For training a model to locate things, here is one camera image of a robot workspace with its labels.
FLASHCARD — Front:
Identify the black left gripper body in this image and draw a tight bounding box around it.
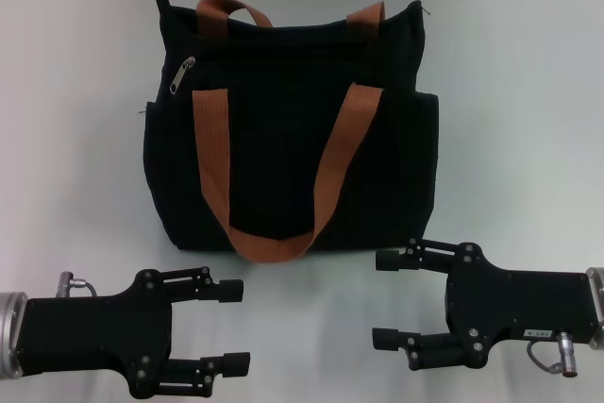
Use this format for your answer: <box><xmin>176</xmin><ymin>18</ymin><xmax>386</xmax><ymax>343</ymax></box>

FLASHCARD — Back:
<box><xmin>18</xmin><ymin>268</ymin><xmax>174</xmax><ymax>399</ymax></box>

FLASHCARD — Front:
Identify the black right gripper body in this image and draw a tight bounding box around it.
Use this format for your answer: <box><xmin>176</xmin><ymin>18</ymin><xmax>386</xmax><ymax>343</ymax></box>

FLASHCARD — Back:
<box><xmin>445</xmin><ymin>242</ymin><xmax>594</xmax><ymax>370</ymax></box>

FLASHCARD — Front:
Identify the black canvas bag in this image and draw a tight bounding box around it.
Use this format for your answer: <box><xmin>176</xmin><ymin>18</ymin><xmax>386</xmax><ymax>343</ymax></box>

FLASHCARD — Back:
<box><xmin>137</xmin><ymin>0</ymin><xmax>441</xmax><ymax>265</ymax></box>

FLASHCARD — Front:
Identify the silver metal zipper pull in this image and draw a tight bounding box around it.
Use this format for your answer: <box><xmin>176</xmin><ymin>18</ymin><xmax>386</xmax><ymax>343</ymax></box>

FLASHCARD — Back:
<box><xmin>168</xmin><ymin>56</ymin><xmax>197</xmax><ymax>99</ymax></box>

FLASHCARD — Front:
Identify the left gripper cable with plug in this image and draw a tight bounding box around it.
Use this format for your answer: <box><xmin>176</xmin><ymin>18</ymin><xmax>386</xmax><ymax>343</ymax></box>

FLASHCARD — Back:
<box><xmin>56</xmin><ymin>270</ymin><xmax>98</xmax><ymax>300</ymax></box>

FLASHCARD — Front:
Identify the gripper cable with plug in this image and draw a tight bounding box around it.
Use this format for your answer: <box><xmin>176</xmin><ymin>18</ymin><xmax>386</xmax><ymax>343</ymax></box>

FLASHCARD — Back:
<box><xmin>527</xmin><ymin>331</ymin><xmax>579</xmax><ymax>378</ymax></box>
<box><xmin>56</xmin><ymin>270</ymin><xmax>98</xmax><ymax>300</ymax></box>

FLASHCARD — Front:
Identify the right gripper cable with plug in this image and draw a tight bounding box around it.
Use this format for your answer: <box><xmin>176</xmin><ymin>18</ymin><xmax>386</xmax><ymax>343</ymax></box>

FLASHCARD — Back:
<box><xmin>527</xmin><ymin>331</ymin><xmax>579</xmax><ymax>378</ymax></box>

